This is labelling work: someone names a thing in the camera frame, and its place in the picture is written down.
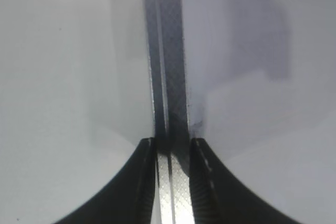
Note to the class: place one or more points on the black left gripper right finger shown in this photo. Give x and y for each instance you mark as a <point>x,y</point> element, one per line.
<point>219,197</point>

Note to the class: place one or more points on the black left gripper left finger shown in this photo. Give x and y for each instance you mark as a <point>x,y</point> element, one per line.
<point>128,197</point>

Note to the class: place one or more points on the white whiteboard with grey frame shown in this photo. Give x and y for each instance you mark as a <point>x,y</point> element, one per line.
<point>82,81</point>

